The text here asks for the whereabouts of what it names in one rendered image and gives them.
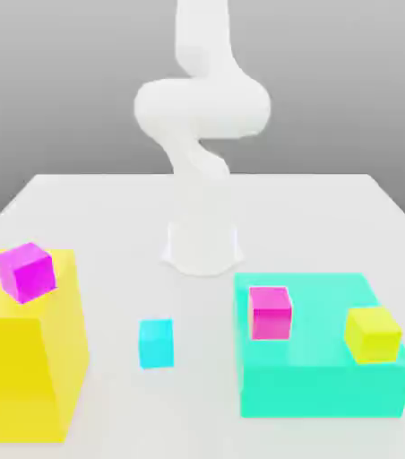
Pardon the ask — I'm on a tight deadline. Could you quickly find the small cyan cube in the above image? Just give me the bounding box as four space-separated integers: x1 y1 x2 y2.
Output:
138 318 176 370

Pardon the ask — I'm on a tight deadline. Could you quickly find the small magenta cube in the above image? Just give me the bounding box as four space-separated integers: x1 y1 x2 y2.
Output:
0 242 57 305

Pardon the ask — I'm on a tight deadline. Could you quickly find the large yellow box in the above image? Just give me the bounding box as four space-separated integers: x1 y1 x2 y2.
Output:
0 248 90 445

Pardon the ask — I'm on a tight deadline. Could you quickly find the small pink cube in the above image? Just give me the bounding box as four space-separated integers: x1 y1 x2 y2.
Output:
248 285 293 341

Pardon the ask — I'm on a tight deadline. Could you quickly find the large turquoise box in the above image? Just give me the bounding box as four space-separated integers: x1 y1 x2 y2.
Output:
233 272 405 420

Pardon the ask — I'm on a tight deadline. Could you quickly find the small yellow cube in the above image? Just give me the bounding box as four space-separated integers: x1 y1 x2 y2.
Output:
344 306 403 366

